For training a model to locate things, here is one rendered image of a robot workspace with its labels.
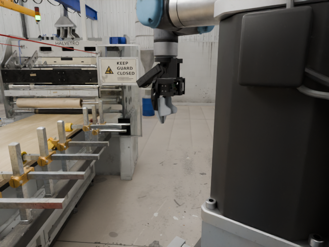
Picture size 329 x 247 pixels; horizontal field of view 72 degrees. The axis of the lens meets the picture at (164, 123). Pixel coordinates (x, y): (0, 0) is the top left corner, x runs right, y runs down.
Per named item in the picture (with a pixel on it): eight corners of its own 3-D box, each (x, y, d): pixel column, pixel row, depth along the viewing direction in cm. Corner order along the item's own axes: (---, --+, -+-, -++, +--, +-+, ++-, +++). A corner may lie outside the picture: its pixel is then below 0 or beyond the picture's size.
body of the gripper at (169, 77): (172, 99, 68) (172, 57, 65) (150, 96, 73) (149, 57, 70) (185, 96, 74) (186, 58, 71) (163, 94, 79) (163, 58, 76)
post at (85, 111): (91, 156, 220) (87, 107, 208) (90, 157, 216) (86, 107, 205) (87, 156, 220) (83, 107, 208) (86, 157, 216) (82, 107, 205)
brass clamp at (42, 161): (57, 157, 148) (56, 150, 147) (47, 166, 135) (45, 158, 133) (48, 157, 148) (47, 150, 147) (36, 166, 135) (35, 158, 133)
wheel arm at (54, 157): (99, 158, 144) (99, 153, 143) (98, 160, 141) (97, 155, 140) (20, 158, 145) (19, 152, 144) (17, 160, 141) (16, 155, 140)
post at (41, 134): (54, 198, 147) (45, 126, 135) (52, 201, 143) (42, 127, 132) (49, 198, 147) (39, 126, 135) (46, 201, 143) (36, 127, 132)
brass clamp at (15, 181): (36, 175, 123) (35, 166, 122) (20, 188, 110) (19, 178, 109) (25, 175, 123) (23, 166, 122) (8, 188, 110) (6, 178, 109)
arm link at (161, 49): (148, 42, 69) (163, 44, 76) (148, 58, 70) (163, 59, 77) (169, 41, 65) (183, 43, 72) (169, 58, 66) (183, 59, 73)
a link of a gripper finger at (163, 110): (168, 127, 72) (169, 98, 70) (153, 124, 75) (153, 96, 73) (174, 125, 74) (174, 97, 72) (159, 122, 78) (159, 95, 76)
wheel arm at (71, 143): (108, 145, 168) (108, 141, 168) (107, 146, 165) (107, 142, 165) (59, 145, 168) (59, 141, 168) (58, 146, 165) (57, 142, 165)
